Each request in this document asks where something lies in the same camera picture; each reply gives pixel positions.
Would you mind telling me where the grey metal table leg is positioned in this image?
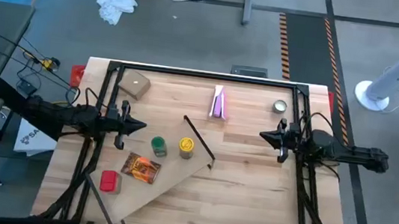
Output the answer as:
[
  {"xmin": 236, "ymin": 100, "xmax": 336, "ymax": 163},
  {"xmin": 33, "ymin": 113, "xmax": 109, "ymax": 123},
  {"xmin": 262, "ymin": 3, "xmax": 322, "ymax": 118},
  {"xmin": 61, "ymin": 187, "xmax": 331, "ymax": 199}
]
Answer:
[{"xmin": 241, "ymin": 0, "xmax": 255, "ymax": 26}]

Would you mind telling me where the black metal rig frame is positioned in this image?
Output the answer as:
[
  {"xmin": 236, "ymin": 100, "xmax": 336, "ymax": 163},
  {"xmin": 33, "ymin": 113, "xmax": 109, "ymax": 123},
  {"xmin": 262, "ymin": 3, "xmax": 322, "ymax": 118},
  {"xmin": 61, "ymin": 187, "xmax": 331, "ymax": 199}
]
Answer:
[{"xmin": 36, "ymin": 52, "xmax": 368, "ymax": 224}]

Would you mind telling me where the small cardboard box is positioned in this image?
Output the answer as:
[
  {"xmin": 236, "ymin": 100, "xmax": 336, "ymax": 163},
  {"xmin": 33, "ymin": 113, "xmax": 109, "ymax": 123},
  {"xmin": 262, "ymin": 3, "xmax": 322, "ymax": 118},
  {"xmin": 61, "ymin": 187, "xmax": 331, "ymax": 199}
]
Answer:
[{"xmin": 116, "ymin": 67, "xmax": 153, "ymax": 103}]

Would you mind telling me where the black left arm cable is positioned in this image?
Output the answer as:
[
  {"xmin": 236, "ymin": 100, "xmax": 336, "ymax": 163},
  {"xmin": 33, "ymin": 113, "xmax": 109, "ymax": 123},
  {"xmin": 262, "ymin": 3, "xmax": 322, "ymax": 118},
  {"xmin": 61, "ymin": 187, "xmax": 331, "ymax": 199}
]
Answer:
[{"xmin": 82, "ymin": 86, "xmax": 112, "ymax": 112}]

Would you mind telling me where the black power brick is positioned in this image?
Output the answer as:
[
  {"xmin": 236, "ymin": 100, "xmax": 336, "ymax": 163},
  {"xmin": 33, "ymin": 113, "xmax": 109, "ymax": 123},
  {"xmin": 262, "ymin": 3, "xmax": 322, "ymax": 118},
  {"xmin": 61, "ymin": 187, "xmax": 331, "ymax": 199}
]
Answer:
[{"xmin": 16, "ymin": 79, "xmax": 40, "ymax": 97}]

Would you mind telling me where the black hazard-striped floor mat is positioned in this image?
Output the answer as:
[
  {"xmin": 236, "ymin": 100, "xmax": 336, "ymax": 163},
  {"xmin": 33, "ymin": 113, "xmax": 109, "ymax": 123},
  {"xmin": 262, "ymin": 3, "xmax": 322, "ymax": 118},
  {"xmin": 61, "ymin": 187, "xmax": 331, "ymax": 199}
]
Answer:
[{"xmin": 264, "ymin": 11, "xmax": 364, "ymax": 147}]

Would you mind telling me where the pink and white box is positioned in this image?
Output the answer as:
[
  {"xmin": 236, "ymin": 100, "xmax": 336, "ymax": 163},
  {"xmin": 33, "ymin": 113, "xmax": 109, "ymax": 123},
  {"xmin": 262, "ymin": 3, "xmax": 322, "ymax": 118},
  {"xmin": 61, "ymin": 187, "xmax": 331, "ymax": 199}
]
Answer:
[{"xmin": 208, "ymin": 83, "xmax": 231, "ymax": 122}]

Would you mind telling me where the yellow cable connector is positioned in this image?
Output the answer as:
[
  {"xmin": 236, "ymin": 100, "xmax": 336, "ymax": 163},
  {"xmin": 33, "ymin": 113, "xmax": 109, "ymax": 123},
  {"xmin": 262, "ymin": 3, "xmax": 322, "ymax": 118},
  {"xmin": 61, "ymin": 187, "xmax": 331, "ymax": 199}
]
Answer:
[{"xmin": 40, "ymin": 55, "xmax": 61, "ymax": 73}]

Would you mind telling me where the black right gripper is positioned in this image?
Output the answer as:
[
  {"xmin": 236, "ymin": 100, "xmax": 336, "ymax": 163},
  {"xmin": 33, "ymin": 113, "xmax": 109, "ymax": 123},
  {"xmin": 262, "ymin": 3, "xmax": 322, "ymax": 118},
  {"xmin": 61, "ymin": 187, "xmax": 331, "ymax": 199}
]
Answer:
[{"xmin": 256, "ymin": 115, "xmax": 303, "ymax": 166}]

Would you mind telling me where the black box at table edge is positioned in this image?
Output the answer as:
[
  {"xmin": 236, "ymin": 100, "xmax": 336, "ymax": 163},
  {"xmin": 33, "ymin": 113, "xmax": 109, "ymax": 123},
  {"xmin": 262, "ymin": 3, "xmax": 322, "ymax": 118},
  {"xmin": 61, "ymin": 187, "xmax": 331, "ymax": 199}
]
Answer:
[{"xmin": 231, "ymin": 64, "xmax": 269, "ymax": 79}]

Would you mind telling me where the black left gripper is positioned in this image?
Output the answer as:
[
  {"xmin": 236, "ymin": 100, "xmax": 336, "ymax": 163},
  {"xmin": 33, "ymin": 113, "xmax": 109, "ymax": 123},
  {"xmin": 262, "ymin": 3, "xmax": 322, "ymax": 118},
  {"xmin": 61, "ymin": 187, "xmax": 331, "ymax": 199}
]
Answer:
[{"xmin": 103, "ymin": 97, "xmax": 150, "ymax": 153}]

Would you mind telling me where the orange brown spice packet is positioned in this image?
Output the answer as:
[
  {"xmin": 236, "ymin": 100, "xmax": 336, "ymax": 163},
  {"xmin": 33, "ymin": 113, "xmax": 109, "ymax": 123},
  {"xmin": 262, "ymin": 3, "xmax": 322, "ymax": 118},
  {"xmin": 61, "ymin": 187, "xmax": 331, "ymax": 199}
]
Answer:
[{"xmin": 118, "ymin": 151, "xmax": 164, "ymax": 186}]

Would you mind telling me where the small round tin candle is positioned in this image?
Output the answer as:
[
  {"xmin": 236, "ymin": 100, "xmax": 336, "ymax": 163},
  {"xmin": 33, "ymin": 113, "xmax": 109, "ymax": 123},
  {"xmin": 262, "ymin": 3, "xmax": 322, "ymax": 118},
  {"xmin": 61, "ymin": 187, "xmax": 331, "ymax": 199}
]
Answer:
[{"xmin": 272, "ymin": 99, "xmax": 288, "ymax": 115}]

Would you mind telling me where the yellow-lid spice jar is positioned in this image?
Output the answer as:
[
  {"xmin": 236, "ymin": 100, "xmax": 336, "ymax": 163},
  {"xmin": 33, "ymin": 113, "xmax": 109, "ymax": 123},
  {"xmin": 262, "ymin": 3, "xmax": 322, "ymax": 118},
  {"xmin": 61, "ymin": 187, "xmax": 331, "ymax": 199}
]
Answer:
[{"xmin": 177, "ymin": 136, "xmax": 197, "ymax": 161}]

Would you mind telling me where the crumpled white cloth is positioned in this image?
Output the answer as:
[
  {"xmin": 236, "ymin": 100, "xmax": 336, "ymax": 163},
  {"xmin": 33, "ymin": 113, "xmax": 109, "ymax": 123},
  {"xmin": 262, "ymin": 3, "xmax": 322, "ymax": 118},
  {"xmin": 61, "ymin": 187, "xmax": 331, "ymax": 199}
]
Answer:
[{"xmin": 94, "ymin": 0, "xmax": 139, "ymax": 28}]

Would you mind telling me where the red-lid spice container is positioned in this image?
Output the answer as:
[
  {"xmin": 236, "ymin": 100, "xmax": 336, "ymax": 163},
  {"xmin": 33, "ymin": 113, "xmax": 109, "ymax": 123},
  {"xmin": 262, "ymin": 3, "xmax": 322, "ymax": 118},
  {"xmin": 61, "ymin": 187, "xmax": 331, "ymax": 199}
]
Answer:
[{"xmin": 98, "ymin": 169, "xmax": 124, "ymax": 196}]

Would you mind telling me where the white bag with black print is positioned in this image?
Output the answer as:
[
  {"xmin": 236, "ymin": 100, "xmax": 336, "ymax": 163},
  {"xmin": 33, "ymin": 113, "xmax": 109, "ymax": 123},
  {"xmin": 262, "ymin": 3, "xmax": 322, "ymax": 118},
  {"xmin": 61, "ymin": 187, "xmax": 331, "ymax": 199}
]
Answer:
[{"xmin": 13, "ymin": 117, "xmax": 60, "ymax": 160}]

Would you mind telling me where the wooden shelf with black legs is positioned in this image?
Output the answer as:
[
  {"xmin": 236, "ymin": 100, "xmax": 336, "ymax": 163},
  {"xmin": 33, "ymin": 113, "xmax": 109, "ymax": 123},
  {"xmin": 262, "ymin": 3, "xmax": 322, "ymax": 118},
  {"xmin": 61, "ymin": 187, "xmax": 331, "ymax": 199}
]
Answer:
[{"xmin": 79, "ymin": 103, "xmax": 222, "ymax": 224}]

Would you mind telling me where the black desk base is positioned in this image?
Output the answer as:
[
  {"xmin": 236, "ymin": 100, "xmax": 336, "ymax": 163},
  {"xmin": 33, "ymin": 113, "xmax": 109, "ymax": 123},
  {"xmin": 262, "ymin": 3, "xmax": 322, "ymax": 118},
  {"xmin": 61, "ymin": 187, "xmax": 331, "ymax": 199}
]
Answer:
[{"xmin": 0, "ymin": 76, "xmax": 68, "ymax": 197}]

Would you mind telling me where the green-lid spice jar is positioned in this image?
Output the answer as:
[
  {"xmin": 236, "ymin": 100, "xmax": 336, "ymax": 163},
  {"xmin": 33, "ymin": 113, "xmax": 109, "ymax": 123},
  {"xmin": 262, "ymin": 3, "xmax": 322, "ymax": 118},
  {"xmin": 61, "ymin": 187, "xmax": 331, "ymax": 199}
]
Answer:
[{"xmin": 148, "ymin": 134, "xmax": 170, "ymax": 159}]

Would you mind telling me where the red table clamp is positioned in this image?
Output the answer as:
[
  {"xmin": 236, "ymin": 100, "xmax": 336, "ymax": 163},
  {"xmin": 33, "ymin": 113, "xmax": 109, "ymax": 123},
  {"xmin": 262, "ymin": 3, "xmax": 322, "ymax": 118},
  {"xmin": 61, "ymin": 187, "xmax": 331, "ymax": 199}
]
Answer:
[
  {"xmin": 69, "ymin": 63, "xmax": 88, "ymax": 89},
  {"xmin": 326, "ymin": 91, "xmax": 337, "ymax": 113}
]

